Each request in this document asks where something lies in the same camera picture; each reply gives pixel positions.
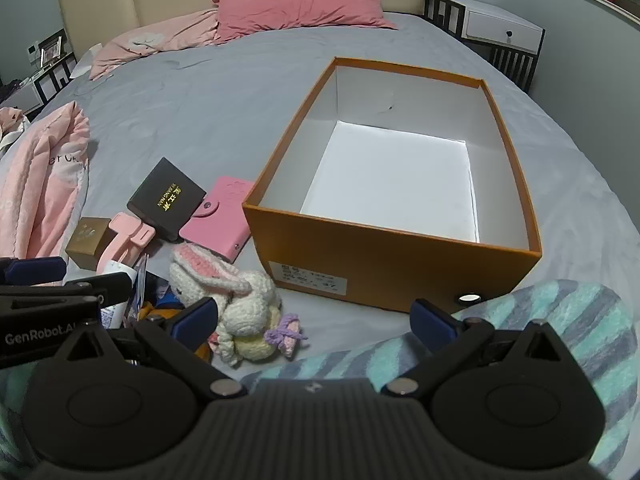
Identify white crochet bunny toy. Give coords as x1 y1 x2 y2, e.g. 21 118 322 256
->
168 242 283 368

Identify person's teal striped trousers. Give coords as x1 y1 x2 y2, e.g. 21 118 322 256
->
0 280 634 477

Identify gold square gift box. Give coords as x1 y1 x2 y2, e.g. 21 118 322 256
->
65 216 112 272

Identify white squeeze tube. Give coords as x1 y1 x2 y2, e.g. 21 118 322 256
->
97 259 139 331

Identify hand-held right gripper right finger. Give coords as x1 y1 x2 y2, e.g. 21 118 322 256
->
381 298 571 398

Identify silver photo frame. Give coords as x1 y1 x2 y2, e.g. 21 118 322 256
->
39 30 69 69

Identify grey bed sheet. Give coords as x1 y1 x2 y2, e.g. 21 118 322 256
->
0 10 640 376

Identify black small box gold print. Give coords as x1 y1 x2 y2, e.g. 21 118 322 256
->
126 157 207 242

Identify white window sill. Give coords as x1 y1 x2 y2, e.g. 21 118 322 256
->
580 0 640 25

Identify printed card packet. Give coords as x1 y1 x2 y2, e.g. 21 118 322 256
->
127 254 173 313

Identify light pink printed pillow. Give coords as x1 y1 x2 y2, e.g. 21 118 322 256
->
89 8 222 81

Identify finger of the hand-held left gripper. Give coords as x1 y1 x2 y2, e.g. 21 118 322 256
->
0 271 134 311
0 256 68 287

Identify pink blanket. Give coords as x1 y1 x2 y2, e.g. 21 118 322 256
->
0 101 92 262

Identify purple crochet charm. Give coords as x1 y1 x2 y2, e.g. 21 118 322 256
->
264 313 306 361

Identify pink plastic phone holder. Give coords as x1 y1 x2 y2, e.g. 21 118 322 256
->
96 212 157 268

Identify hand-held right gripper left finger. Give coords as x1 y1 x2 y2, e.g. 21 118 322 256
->
52 298 247 402

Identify pink snap card wallet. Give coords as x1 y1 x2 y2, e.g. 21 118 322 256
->
179 176 257 263

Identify orange cardboard box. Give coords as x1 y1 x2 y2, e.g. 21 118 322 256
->
242 57 543 315

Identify black bedside table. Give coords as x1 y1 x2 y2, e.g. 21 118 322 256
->
0 54 79 117

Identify dark pink pillow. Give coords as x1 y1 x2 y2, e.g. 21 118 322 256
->
212 0 399 44

